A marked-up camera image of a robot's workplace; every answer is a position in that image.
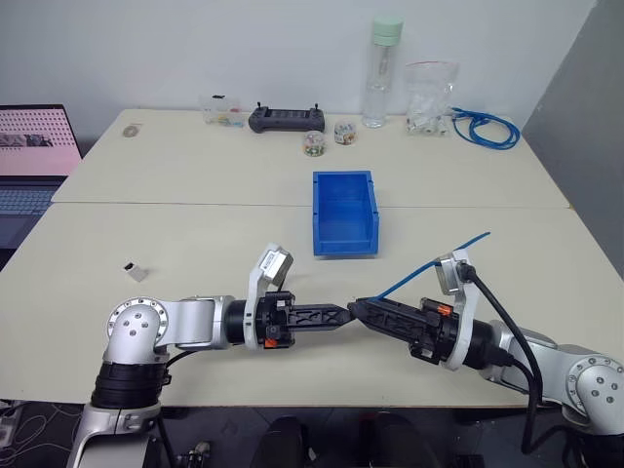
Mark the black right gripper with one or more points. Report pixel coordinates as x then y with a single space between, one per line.
436 331

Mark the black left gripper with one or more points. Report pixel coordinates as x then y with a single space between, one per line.
275 317

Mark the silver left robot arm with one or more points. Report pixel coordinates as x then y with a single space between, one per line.
136 326

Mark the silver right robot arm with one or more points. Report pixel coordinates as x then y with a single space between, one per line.
551 356

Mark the blue plastic bin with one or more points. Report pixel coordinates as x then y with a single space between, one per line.
343 229

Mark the small white coupler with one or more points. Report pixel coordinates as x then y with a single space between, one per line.
137 272

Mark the dark rounded shape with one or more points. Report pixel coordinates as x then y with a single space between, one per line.
283 443

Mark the small jar of colourful pins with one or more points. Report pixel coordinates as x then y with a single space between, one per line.
345 133
314 145

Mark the black handheld controller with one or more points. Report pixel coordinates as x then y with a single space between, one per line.
287 119

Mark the clear bag of white couplers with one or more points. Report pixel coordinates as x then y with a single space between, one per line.
429 105

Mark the clear box with colourful bits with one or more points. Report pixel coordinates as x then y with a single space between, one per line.
222 112

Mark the clear bottle with green lid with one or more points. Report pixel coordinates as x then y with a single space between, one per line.
380 83

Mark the small round tape roll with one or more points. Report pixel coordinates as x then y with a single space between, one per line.
130 131

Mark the laptop with pink screen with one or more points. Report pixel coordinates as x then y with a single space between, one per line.
29 156

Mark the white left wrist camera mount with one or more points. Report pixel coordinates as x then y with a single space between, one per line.
253 297

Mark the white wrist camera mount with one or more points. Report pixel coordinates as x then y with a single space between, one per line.
469 302
253 297

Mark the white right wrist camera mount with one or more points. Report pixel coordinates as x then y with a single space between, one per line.
469 302

